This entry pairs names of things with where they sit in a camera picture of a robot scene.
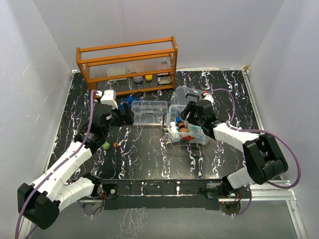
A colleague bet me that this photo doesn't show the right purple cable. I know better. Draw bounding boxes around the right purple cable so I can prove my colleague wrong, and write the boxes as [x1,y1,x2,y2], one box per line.
[206,88,302,217]

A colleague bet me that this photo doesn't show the small green box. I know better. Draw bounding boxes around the small green box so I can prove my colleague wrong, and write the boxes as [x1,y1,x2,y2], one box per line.
[102,141,110,150]

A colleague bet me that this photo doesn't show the white open cardboard box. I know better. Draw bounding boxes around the white open cardboard box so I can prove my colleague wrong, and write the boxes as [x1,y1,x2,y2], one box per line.
[158,75,171,85]

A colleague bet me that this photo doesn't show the orange wooden shelf rack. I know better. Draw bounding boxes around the orange wooden shelf rack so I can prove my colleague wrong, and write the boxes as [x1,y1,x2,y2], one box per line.
[75,36,178,96]

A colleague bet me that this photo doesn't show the brown medicine bottle orange cap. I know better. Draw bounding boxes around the brown medicine bottle orange cap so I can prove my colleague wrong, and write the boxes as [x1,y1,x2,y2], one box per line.
[178,122,188,133]

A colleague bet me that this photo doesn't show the small glass jar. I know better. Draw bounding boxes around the small glass jar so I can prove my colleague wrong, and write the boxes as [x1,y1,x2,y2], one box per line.
[133,76,144,84]

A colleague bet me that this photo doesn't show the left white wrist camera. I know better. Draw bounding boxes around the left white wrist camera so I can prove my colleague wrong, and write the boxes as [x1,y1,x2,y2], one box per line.
[96,90,118,109]

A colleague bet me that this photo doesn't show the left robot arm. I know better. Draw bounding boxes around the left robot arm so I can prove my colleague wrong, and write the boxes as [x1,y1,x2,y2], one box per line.
[17,103,134,230]

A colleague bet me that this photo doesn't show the blue white ointment tube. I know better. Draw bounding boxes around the blue white ointment tube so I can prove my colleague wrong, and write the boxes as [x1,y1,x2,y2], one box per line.
[175,117,183,124]

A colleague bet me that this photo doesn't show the blue stapler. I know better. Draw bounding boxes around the blue stapler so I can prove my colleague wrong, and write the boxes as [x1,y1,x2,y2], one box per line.
[119,91,144,110]

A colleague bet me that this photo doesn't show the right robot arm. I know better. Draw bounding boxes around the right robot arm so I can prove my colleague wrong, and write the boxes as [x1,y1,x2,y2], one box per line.
[180,100,289,198]

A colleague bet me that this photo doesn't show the clear medicine kit box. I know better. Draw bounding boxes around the clear medicine kit box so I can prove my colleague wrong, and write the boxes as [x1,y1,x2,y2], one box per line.
[165,105,209,145]

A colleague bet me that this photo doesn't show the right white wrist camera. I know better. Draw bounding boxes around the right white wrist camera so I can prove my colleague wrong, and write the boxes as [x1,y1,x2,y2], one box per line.
[202,92,214,104]

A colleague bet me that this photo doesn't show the yellow small container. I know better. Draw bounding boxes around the yellow small container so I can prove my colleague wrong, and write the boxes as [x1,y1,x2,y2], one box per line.
[145,74,153,81]

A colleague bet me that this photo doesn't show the purple cable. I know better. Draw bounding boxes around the purple cable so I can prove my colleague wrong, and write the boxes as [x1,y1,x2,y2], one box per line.
[14,89,103,239]
[206,88,302,217]

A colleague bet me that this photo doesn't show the clear teal bandage packet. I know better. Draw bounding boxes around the clear teal bandage packet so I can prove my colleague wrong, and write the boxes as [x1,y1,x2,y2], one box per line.
[187,125,202,134]

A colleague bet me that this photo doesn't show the clear divided organizer tray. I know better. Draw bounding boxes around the clear divided organizer tray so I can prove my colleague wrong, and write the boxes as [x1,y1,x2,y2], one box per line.
[131,101,168,126]

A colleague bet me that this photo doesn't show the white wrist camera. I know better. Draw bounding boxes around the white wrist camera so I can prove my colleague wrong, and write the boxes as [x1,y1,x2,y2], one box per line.
[96,90,118,109]
[202,92,214,104]

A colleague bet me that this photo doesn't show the clear lid with black handle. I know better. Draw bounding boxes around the clear lid with black handle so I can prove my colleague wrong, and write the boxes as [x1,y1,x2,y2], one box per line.
[170,86,205,106]

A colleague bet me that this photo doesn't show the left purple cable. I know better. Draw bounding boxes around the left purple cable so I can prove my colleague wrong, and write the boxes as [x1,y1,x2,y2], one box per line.
[14,89,103,239]

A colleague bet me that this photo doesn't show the white plastic bottle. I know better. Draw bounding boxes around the white plastic bottle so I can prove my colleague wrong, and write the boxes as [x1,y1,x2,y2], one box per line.
[170,121,179,142]

